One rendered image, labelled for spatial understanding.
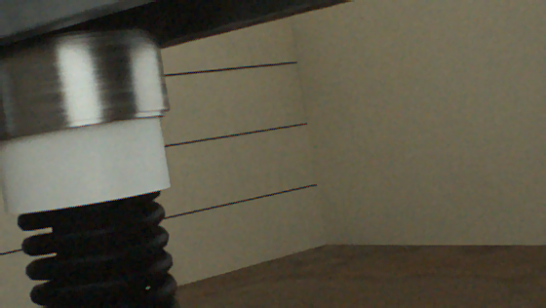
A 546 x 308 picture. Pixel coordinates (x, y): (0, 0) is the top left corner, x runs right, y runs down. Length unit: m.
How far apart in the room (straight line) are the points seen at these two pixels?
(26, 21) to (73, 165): 0.06
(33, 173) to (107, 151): 0.03
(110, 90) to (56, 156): 0.03
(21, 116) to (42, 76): 0.02
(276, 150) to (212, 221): 0.84
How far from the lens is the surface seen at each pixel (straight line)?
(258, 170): 6.65
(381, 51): 6.43
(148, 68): 0.35
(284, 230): 6.80
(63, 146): 0.34
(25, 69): 0.33
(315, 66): 6.90
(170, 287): 0.36
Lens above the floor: 1.00
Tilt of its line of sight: 3 degrees down
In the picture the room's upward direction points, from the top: 9 degrees counter-clockwise
